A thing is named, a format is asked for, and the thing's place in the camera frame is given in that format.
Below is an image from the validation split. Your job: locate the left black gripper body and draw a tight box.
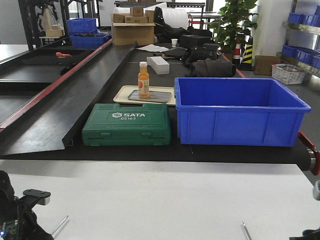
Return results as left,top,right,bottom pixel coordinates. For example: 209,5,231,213
0,170,53,240

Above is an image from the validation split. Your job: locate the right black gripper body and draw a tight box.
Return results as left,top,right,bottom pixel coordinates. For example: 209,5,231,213
289,228,320,240

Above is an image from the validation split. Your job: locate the green black screwdriver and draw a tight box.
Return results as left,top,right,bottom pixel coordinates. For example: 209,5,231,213
241,221,252,240
51,215,69,236

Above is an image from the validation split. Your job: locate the beige plastic tray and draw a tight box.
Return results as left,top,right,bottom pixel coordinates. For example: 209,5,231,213
113,85,176,106

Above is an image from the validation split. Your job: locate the small grey metal tray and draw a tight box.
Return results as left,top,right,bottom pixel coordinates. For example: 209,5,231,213
128,90,172,103

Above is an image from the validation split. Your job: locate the long black metal divider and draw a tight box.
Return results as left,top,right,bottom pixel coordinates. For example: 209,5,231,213
0,40,136,156

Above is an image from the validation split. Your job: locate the large blue plastic bin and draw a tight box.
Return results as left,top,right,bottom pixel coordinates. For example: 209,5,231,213
174,77,311,147

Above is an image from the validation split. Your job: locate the white basket on floor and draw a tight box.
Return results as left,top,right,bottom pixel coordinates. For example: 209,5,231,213
272,63,305,85

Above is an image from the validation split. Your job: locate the green SATA tool case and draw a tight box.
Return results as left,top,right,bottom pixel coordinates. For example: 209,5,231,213
81,103,171,146

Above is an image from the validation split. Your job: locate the black yellow traffic cone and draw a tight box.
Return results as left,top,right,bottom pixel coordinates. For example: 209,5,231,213
240,36,253,71

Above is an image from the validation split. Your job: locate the orange juice bottle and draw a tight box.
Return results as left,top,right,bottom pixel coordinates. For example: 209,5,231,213
137,61,150,98

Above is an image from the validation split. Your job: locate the dark grey folded cloth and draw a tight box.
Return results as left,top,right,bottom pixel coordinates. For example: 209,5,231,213
185,58,237,78

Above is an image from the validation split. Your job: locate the black bag on table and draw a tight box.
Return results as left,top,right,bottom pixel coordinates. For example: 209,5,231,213
182,46,218,67

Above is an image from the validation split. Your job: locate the white rectangular box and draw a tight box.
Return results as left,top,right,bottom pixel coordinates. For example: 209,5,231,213
146,56,170,75

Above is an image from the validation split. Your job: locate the large cardboard box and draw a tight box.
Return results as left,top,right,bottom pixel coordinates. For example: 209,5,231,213
111,23,155,46

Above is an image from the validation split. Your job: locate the green potted plant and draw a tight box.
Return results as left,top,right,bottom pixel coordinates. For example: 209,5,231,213
209,0,258,51

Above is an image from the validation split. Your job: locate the white paper cup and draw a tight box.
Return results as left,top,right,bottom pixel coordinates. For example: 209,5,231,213
171,38,178,48

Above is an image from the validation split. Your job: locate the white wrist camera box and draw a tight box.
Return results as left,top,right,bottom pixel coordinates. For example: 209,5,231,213
21,188,51,208

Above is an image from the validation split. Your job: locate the blue crate with cables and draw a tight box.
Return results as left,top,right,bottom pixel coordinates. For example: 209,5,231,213
70,34,111,49

